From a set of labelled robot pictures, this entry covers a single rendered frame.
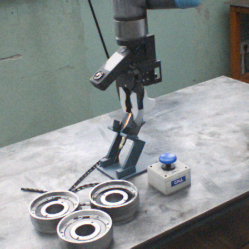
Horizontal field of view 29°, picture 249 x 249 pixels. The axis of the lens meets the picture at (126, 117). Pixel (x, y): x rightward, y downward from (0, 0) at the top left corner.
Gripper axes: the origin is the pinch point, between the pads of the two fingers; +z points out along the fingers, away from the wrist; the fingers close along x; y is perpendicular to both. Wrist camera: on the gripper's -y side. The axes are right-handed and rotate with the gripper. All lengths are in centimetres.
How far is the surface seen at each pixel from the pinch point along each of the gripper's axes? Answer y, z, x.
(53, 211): -26.2, 10.8, -6.2
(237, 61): 169, 52, 125
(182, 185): 0.6, 10.9, -17.1
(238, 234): 21.5, 36.8, -13.8
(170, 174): -2.1, 7.3, -16.5
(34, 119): 32, 56, 146
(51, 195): -24.9, 8.6, -3.6
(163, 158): -1.8, 4.5, -13.9
